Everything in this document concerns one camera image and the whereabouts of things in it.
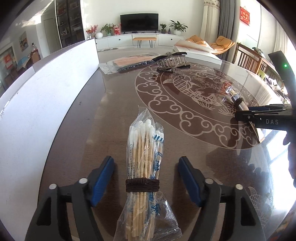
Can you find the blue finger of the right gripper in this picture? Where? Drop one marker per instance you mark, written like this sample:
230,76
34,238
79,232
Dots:
247,115
275,107

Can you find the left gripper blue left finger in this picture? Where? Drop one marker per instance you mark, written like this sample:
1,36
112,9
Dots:
50,220

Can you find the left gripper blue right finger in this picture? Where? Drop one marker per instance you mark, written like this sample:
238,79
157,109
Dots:
241,221

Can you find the clear tube with gold card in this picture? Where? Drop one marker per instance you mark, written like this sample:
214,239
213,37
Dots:
240,104

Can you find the cotton swab plastic bag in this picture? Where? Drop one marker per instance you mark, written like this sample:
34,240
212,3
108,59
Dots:
147,214

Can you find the person right hand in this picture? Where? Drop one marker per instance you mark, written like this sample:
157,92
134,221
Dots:
290,141

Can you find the wooden dining chair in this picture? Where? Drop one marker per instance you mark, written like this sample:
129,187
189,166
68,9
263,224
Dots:
247,58

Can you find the orange lounge chair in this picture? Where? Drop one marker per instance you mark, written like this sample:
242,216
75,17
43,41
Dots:
221,44

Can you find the white flat carton box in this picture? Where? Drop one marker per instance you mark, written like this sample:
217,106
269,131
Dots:
201,52

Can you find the white standing air conditioner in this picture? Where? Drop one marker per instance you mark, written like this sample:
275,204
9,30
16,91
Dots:
210,21

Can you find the grey curtain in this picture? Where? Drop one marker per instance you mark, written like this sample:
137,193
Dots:
228,25

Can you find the clear black hair claw clip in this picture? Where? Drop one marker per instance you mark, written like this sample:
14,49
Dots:
171,61

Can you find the white board partition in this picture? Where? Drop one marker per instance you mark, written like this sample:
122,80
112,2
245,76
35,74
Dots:
32,110

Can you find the green potted plant right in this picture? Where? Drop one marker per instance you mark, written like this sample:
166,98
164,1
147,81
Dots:
178,27

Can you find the green potted plant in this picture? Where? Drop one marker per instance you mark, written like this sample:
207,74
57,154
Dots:
108,29
178,27

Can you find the small potted plant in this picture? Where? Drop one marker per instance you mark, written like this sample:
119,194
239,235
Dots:
163,28

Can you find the black television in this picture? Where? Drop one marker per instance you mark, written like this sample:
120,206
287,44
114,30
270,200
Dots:
139,22

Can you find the white tv cabinet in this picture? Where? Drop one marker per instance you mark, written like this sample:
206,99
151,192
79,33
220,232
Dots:
143,40

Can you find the green potted plant left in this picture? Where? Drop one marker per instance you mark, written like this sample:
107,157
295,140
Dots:
108,29

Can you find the red flower vase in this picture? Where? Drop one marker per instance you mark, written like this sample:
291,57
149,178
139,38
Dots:
93,32

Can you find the dark glass display cabinet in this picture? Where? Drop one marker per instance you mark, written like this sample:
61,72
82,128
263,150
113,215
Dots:
69,22

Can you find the red wall decoration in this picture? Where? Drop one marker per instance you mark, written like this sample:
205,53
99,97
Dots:
244,16

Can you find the wall painting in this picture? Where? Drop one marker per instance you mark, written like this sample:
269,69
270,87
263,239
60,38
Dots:
23,41

